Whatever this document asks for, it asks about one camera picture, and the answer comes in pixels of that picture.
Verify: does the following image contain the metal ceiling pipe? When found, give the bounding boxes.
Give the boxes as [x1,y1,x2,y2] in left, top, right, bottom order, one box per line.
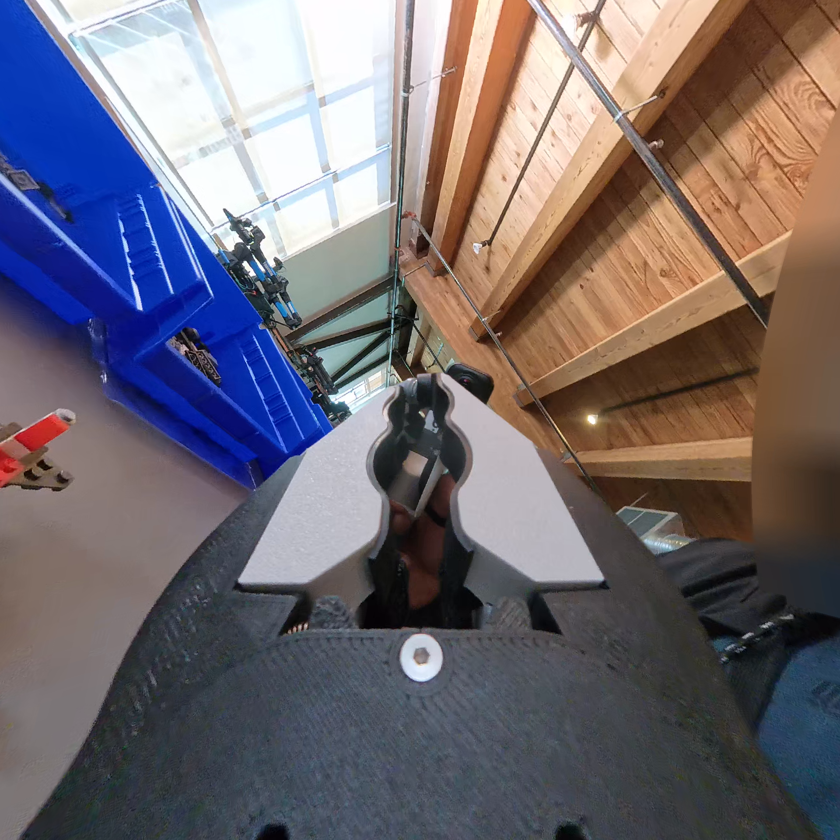
[528,0,770,327]

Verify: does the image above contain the sparse toy brick group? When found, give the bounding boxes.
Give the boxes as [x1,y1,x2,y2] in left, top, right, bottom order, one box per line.
[0,151,73,224]

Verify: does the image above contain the blue plastic storage bin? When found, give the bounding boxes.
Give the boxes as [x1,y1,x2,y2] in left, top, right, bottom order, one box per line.
[0,0,214,326]
[92,289,333,492]

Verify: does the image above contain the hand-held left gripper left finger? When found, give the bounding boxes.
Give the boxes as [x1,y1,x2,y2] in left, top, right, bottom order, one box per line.
[238,379,416,627]

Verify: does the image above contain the metal air duct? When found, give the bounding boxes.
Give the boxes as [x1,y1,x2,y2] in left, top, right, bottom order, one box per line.
[617,505,686,555]

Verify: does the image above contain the grey desk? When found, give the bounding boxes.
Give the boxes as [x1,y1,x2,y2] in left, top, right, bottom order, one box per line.
[0,276,277,840]

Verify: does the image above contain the red white toy brick plane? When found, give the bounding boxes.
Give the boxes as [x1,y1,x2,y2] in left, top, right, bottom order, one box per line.
[0,408,76,492]

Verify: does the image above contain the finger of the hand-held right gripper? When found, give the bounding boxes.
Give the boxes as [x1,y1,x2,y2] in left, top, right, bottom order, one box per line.
[400,377,437,447]

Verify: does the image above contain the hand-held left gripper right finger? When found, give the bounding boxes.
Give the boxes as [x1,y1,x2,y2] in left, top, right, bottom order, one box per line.
[433,377,606,627]

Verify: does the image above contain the person's right hand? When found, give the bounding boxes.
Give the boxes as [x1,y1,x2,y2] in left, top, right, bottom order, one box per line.
[390,474,455,608]

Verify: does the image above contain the person's clothed body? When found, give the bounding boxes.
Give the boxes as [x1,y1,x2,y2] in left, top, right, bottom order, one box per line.
[656,538,840,840]

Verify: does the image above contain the dense toy brick pile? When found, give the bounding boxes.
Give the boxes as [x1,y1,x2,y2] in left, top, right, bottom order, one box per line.
[167,327,223,387]

